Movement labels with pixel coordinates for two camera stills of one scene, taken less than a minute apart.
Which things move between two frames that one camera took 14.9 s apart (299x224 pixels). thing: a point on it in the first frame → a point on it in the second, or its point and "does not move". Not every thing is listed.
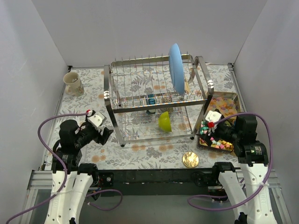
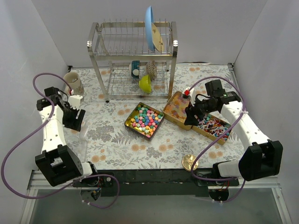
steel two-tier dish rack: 158,97 → 133,58
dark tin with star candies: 217,144 → 144,121
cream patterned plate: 187,86 → 157,41
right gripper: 215,131 → 195,112
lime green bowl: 164,122 → 145,84
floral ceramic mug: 74,86 does not move
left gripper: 101,136 → 73,119
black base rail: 159,182 does not move
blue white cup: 152,101 → 135,68
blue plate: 176,68 → 149,21
